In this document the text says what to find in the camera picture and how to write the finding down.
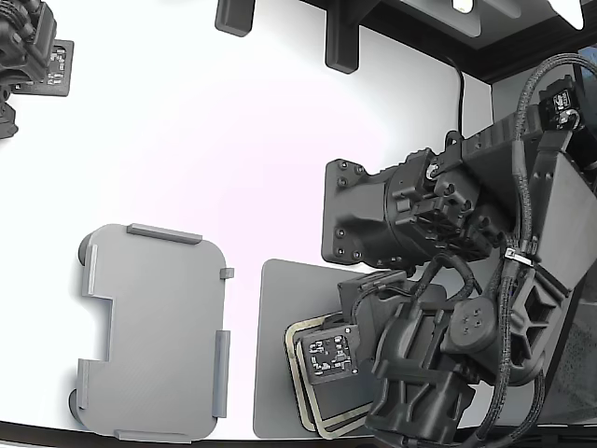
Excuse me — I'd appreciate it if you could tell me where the black power cable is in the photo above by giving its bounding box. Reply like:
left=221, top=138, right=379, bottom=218
left=442, top=54, right=466, bottom=137

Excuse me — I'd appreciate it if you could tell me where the grey six-joint robot arm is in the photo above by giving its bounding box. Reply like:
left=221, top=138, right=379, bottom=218
left=321, top=50, right=597, bottom=448

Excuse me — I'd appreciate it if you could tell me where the black enclosure rail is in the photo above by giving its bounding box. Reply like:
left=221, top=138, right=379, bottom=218
left=298, top=0, right=597, bottom=86

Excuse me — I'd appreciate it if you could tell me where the beige rectangular frame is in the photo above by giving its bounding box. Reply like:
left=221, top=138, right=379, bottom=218
left=290, top=321, right=374, bottom=441
left=283, top=315, right=346, bottom=433

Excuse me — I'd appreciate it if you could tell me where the dark grey mat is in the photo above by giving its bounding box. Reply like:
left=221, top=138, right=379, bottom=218
left=252, top=258, right=449, bottom=440

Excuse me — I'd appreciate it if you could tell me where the black camera stand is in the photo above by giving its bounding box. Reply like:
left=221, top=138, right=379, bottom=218
left=0, top=0, right=60, bottom=141

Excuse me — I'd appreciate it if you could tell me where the long black bracket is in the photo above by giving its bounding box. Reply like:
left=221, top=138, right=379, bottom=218
left=324, top=0, right=361, bottom=75

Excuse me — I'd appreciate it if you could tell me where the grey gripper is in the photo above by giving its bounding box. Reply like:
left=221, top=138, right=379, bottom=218
left=338, top=269, right=423, bottom=372

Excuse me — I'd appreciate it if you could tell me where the wrist camera with circuit board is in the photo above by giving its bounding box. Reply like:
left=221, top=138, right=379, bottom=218
left=301, top=324, right=363, bottom=386

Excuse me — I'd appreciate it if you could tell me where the grey frame holder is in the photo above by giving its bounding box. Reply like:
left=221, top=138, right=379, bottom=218
left=68, top=222, right=235, bottom=444

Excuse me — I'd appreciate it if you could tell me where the black camera circuit board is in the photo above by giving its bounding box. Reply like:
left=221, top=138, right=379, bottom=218
left=13, top=39, right=76, bottom=99

